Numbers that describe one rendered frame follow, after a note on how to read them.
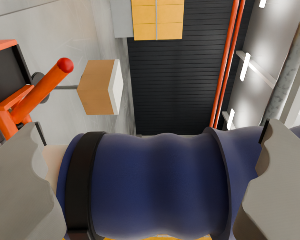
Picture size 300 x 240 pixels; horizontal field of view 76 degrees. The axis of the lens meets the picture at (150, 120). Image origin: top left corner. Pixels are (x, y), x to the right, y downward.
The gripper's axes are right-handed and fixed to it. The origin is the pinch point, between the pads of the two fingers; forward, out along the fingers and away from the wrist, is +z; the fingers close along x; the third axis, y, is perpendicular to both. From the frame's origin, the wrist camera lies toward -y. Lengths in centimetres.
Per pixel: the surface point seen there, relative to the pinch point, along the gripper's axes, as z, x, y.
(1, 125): 14.2, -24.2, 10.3
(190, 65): 1082, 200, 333
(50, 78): 16.2, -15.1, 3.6
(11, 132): 14.5, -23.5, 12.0
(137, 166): 13.0, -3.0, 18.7
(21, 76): 20.7, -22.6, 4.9
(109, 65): 225, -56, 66
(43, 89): 16.2, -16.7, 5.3
